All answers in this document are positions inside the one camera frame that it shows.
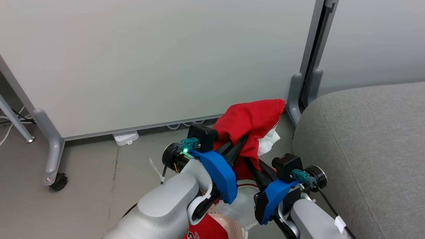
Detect black caster wheel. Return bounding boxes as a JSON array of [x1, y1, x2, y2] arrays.
[[49, 173, 68, 192]]

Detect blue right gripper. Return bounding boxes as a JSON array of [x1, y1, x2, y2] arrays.
[[245, 159, 327, 225]]

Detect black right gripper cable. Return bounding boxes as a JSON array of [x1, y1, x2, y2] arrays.
[[292, 169, 356, 239]]

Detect white cables under partition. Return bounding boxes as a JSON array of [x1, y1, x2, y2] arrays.
[[166, 119, 213, 130]]

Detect white power strip with cables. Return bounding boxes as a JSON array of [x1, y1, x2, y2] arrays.
[[0, 106, 28, 146]]

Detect red and white garment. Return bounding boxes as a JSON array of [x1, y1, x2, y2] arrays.
[[212, 99, 286, 181]]

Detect grey fabric sofa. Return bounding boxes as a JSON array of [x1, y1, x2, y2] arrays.
[[292, 82, 425, 239]]

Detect black floor cable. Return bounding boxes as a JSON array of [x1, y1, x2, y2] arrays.
[[9, 109, 37, 125]]

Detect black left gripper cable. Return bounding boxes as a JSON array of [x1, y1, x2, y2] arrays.
[[149, 138, 200, 185]]

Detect red jersey with number print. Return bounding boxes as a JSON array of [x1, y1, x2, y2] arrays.
[[182, 214, 229, 239]]

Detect grey metal table leg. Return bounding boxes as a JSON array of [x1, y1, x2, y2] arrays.
[[0, 95, 36, 143]]

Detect wide white partition, grey frame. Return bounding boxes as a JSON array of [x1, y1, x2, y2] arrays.
[[0, 0, 327, 187]]

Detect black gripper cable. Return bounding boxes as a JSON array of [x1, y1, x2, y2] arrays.
[[149, 138, 200, 185], [292, 169, 356, 239]]

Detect narrow white partition, grey frame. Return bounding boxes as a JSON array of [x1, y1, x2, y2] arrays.
[[300, 0, 425, 107]]

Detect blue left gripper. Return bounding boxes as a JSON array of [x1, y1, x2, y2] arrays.
[[162, 136, 249, 205]]

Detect small white power adapter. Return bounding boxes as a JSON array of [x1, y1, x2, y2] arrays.
[[112, 130, 140, 146]]

